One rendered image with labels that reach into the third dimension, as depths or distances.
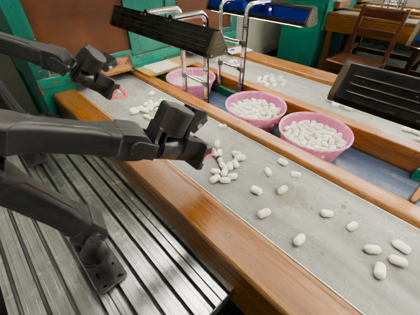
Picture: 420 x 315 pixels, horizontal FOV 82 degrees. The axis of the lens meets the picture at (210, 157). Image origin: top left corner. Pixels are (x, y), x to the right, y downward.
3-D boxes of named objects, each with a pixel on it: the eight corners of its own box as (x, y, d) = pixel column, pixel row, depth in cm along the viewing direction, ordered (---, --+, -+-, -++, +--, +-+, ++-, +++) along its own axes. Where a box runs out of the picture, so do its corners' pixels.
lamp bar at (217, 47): (209, 60, 70) (209, 32, 65) (109, 25, 104) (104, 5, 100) (228, 54, 74) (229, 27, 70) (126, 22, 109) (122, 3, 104)
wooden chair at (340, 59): (312, 100, 275) (340, 7, 216) (332, 90, 295) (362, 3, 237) (350, 116, 248) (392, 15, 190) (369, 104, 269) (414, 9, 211)
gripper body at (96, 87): (105, 75, 90) (87, 66, 84) (119, 84, 84) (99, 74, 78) (99, 92, 91) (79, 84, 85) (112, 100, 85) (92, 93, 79)
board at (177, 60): (150, 77, 130) (149, 75, 130) (135, 70, 139) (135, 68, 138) (195, 63, 148) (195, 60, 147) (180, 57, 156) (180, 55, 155)
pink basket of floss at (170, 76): (214, 104, 126) (214, 87, 120) (163, 102, 127) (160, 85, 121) (215, 83, 146) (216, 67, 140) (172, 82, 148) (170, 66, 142)
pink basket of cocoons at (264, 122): (275, 145, 99) (279, 125, 93) (215, 130, 108) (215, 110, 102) (287, 115, 118) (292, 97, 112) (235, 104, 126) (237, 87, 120)
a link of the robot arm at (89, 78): (97, 67, 82) (76, 57, 76) (100, 78, 80) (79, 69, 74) (86, 80, 85) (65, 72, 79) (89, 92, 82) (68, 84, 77)
